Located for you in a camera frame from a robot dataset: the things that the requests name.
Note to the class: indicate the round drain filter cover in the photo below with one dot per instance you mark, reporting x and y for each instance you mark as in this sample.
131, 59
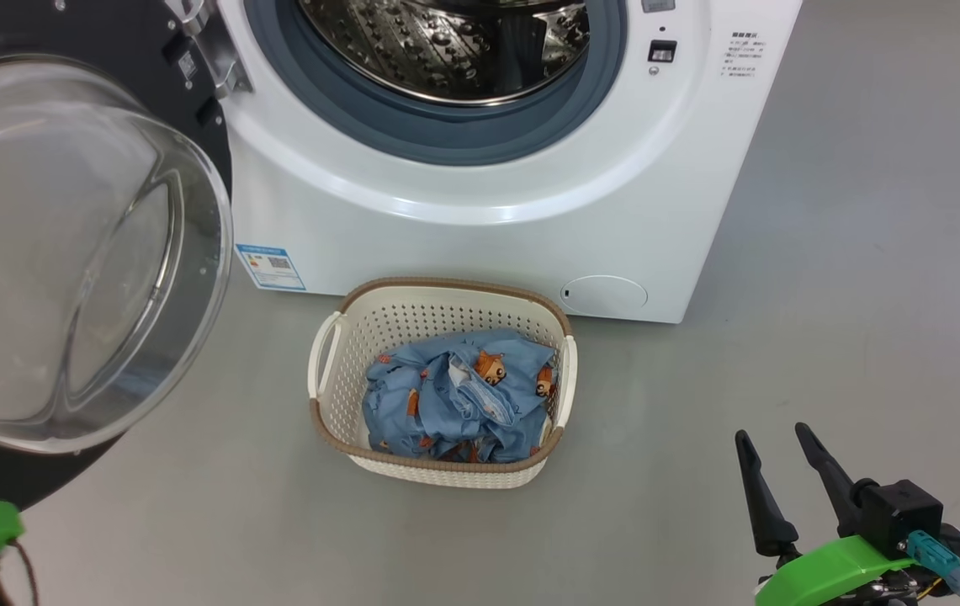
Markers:
606, 295

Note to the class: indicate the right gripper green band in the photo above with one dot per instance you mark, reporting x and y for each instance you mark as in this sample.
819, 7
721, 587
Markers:
833, 576

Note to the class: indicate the black door lock slot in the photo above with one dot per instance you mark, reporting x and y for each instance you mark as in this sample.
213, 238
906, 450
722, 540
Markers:
663, 52

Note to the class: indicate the silver door hinge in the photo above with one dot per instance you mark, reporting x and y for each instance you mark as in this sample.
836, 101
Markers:
223, 67

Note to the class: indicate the blue energy label sticker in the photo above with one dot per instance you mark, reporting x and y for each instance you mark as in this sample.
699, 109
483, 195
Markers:
271, 268

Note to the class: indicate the blue cartoon print garment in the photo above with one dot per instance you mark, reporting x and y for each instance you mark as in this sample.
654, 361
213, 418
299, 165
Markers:
395, 412
513, 396

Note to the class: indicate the black-rimmed glass washer door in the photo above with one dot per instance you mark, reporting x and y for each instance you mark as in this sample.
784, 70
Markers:
67, 252

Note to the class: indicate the cream perforated laundry basket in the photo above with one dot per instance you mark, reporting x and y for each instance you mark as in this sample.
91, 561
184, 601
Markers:
446, 303

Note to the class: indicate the white front-load washing machine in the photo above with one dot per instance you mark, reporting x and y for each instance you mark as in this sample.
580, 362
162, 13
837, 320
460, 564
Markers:
488, 244

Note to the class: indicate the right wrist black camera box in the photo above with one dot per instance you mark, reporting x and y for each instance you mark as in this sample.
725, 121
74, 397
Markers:
900, 513

